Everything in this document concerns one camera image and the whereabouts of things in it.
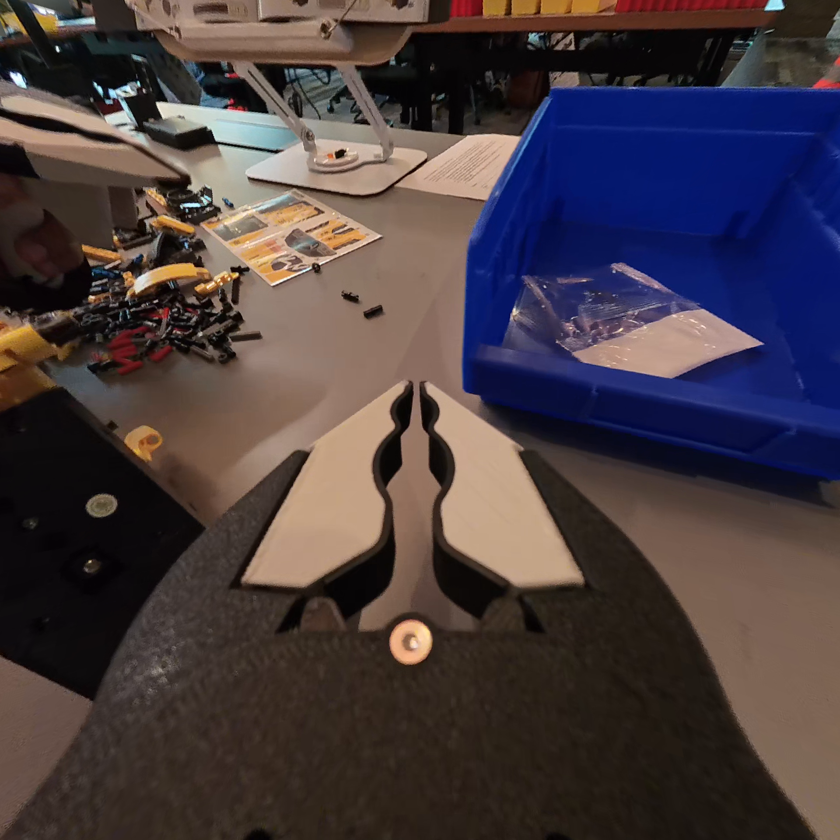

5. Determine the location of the blue plastic storage bin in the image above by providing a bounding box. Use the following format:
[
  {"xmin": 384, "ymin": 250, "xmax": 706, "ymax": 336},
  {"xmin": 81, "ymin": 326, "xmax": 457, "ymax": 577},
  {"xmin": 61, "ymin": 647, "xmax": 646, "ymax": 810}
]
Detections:
[{"xmin": 462, "ymin": 87, "xmax": 840, "ymax": 481}]

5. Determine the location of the yellow toy assembly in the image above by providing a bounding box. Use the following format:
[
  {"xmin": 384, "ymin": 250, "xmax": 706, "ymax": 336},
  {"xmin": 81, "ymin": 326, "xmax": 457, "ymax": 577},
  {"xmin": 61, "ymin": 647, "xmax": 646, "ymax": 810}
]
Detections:
[{"xmin": 0, "ymin": 315, "xmax": 74, "ymax": 408}]

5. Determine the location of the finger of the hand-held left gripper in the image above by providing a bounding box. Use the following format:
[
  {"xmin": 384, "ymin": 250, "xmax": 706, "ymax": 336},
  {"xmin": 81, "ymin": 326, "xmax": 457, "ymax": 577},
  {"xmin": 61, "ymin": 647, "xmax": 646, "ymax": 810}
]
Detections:
[
  {"xmin": 0, "ymin": 92, "xmax": 135, "ymax": 145},
  {"xmin": 0, "ymin": 108, "xmax": 193, "ymax": 247}
]

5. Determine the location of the black power adapter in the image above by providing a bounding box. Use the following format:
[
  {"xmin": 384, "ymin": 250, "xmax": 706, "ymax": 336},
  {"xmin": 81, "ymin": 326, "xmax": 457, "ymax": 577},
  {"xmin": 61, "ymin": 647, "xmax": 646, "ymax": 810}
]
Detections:
[{"xmin": 143, "ymin": 117, "xmax": 216, "ymax": 150}]

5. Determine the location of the yellow curved building piece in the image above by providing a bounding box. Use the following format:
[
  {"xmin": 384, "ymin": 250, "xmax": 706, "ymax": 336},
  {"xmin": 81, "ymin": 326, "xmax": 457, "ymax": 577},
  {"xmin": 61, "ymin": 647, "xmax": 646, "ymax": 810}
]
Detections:
[{"xmin": 125, "ymin": 262, "xmax": 212, "ymax": 299}]

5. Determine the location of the small yellow connector piece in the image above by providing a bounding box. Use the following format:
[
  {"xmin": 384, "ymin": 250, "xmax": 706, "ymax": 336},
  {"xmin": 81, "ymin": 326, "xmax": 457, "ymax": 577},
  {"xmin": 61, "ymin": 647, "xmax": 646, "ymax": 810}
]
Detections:
[{"xmin": 123, "ymin": 425, "xmax": 164, "ymax": 460}]

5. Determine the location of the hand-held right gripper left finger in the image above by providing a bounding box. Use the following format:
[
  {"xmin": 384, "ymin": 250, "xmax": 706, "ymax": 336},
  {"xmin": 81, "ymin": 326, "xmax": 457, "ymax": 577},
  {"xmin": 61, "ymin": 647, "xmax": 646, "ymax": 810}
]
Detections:
[{"xmin": 240, "ymin": 381, "xmax": 416, "ymax": 621}]

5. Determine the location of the pile of small building pieces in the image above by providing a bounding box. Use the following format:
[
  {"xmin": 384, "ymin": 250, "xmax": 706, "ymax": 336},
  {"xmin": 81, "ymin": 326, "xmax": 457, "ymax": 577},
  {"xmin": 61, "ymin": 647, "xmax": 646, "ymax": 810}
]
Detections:
[{"xmin": 79, "ymin": 185, "xmax": 263, "ymax": 378}]

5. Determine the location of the person's left hand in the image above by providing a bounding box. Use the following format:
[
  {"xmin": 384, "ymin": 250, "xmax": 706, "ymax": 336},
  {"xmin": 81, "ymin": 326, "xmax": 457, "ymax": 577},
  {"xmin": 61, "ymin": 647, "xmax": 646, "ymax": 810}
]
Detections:
[{"xmin": 0, "ymin": 177, "xmax": 89, "ymax": 290}]

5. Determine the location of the printed white paper sheet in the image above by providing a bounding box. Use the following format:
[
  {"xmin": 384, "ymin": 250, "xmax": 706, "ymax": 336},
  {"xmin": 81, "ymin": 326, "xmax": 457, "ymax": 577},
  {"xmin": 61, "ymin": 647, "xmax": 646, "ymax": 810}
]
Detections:
[{"xmin": 412, "ymin": 134, "xmax": 521, "ymax": 202}]

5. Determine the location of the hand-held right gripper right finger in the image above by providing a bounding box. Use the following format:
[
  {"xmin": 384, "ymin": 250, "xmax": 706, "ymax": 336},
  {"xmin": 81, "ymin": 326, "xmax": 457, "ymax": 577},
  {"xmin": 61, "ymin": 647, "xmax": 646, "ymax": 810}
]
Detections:
[{"xmin": 419, "ymin": 381, "xmax": 586, "ymax": 621}]

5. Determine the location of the white lamp stand base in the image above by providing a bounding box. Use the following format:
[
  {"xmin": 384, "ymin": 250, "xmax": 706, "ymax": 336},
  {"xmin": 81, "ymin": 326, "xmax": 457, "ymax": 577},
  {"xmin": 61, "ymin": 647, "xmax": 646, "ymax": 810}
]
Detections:
[{"xmin": 125, "ymin": 0, "xmax": 431, "ymax": 198}]

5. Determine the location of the yellow and black sticker sheet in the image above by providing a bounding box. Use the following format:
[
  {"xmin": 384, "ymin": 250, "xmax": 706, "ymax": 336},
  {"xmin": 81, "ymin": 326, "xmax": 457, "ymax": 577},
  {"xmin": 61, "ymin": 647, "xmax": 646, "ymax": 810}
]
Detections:
[{"xmin": 200, "ymin": 189, "xmax": 383, "ymax": 287}]

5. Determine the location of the clear plastic bag of hardware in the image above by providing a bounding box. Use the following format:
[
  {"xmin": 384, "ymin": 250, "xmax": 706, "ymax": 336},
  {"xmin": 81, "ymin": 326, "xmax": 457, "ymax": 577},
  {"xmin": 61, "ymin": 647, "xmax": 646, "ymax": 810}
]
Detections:
[{"xmin": 504, "ymin": 262, "xmax": 765, "ymax": 380}]

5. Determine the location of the wooden background table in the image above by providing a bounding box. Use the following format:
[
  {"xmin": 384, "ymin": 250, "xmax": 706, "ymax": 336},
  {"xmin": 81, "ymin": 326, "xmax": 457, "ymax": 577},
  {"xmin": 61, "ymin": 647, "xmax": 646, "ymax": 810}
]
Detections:
[{"xmin": 420, "ymin": 8, "xmax": 778, "ymax": 135}]

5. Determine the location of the black flat box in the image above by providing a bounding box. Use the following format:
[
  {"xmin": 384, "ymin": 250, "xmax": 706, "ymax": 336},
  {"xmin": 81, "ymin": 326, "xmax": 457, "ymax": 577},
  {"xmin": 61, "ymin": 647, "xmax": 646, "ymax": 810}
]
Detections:
[{"xmin": 0, "ymin": 387, "xmax": 206, "ymax": 698}]

